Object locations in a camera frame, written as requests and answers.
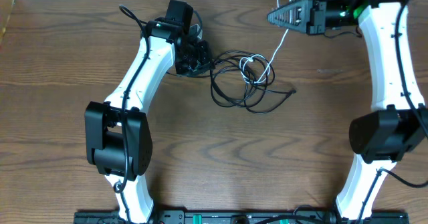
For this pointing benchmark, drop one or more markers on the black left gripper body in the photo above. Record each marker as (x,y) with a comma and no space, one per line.
(197,58)

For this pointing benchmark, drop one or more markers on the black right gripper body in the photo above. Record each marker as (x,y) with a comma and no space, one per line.
(317,25)

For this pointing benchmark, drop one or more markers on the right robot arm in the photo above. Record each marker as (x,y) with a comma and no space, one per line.
(397,122)

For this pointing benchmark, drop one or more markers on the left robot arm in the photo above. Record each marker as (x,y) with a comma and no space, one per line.
(118,140)

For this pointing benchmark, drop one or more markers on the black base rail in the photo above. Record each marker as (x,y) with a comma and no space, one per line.
(299,216)

